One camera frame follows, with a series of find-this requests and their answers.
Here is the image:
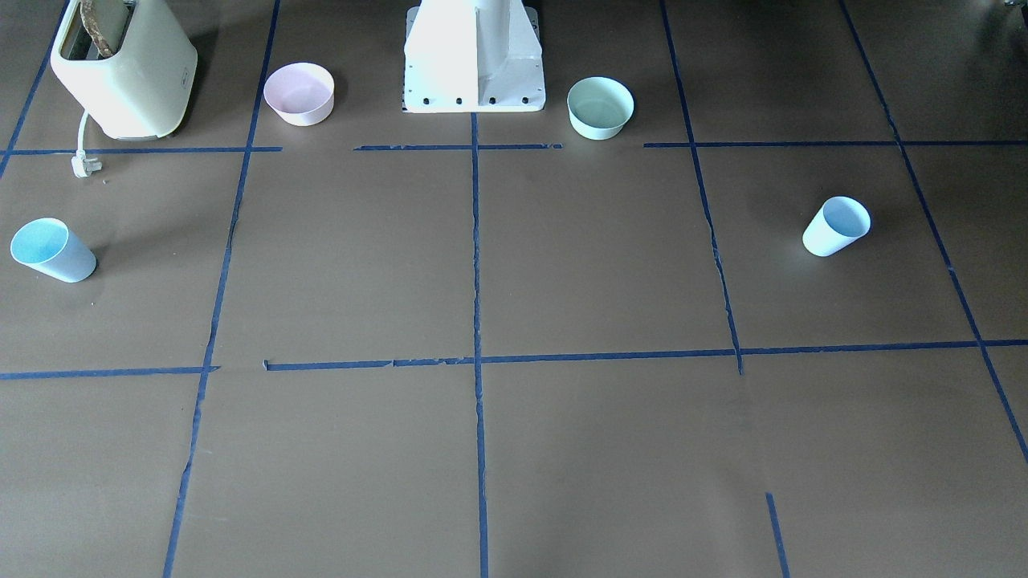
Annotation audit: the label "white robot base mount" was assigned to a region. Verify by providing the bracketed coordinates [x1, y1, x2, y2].
[402, 1, 547, 114]

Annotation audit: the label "toast slice in toaster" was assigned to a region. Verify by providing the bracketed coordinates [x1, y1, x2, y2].
[80, 0, 131, 59]

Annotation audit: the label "pink bowl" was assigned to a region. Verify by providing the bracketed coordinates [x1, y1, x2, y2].
[262, 62, 337, 127]

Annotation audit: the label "cream toaster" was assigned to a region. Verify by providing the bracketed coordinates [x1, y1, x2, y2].
[49, 1, 198, 141]

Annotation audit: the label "white toaster power cable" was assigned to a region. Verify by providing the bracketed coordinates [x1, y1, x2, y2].
[71, 111, 103, 179]

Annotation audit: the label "blue cup near toaster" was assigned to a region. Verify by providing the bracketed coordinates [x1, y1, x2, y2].
[10, 218, 98, 284]

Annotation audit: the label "green bowl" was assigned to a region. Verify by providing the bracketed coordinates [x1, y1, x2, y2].
[566, 76, 635, 141]

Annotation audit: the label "pale blue cup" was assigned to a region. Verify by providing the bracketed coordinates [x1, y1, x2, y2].
[802, 195, 871, 257]

